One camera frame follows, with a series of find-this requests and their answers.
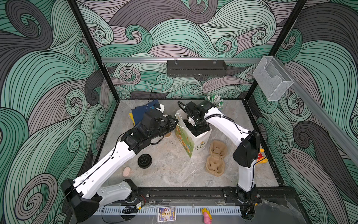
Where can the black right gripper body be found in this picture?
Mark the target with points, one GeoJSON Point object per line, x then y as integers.
{"type": "Point", "coordinates": [198, 128]}

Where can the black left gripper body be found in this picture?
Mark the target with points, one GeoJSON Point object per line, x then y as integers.
{"type": "Point", "coordinates": [164, 126]}

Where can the white green paper takeout bag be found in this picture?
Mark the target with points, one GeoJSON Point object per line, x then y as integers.
{"type": "Point", "coordinates": [192, 144]}

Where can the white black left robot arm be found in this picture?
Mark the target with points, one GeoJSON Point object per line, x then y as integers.
{"type": "Point", "coordinates": [85, 193]}

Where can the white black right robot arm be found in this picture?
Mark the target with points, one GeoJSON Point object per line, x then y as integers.
{"type": "Point", "coordinates": [247, 142]}

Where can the navy blue napkin stack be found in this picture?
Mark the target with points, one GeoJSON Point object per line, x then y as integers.
{"type": "Point", "coordinates": [137, 113]}

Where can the green white wrapped straws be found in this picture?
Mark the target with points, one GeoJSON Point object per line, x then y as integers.
{"type": "Point", "coordinates": [216, 100]}

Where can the yellow napkin stack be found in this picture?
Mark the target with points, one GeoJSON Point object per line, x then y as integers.
{"type": "Point", "coordinates": [131, 119]}

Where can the pink oval soap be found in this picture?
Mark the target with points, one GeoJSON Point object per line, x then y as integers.
{"type": "Point", "coordinates": [127, 172]}

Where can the brown pulp cup carrier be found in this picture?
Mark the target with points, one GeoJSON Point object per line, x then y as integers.
{"type": "Point", "coordinates": [215, 163]}

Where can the yellow plush doll red dress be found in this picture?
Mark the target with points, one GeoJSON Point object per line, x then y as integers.
{"type": "Point", "coordinates": [261, 158]}

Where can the colourful picture card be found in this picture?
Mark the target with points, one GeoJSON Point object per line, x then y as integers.
{"type": "Point", "coordinates": [166, 214]}

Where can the pink yellow small toy figure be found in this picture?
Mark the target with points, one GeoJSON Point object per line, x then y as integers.
{"type": "Point", "coordinates": [207, 218]}

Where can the black wall shelf tray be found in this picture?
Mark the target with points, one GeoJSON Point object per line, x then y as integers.
{"type": "Point", "coordinates": [196, 68]}

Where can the aluminium wall rail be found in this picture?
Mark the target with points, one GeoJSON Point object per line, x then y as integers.
{"type": "Point", "coordinates": [176, 59]}

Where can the clear acrylic wall holder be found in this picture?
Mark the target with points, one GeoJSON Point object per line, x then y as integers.
{"type": "Point", "coordinates": [272, 77]}

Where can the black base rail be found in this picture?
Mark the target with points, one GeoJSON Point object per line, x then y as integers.
{"type": "Point", "coordinates": [220, 194]}

